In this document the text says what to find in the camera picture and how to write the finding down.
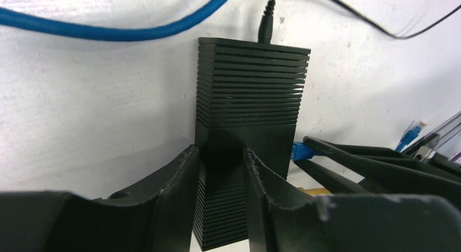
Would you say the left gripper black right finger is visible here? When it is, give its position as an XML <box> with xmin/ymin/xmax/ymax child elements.
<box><xmin>243</xmin><ymin>149</ymin><xmax>460</xmax><ymax>251</ymax></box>

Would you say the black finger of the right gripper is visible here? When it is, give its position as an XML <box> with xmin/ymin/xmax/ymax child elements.
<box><xmin>303</xmin><ymin>136</ymin><xmax>460</xmax><ymax>209</ymax></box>
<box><xmin>294</xmin><ymin>160</ymin><xmax>369</xmax><ymax>194</ymax></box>

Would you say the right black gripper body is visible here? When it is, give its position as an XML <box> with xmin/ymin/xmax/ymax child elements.
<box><xmin>401</xmin><ymin>112</ymin><xmax>460</xmax><ymax>177</ymax></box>

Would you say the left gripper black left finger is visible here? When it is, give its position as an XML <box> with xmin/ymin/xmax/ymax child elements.
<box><xmin>1</xmin><ymin>145</ymin><xmax>201</xmax><ymax>251</ymax></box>

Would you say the black network switch small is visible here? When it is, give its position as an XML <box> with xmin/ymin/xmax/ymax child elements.
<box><xmin>193</xmin><ymin>37</ymin><xmax>311</xmax><ymax>251</ymax></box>

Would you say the black power adapter with cord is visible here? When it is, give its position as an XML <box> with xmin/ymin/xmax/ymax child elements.
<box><xmin>257</xmin><ymin>0</ymin><xmax>460</xmax><ymax>44</ymax></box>

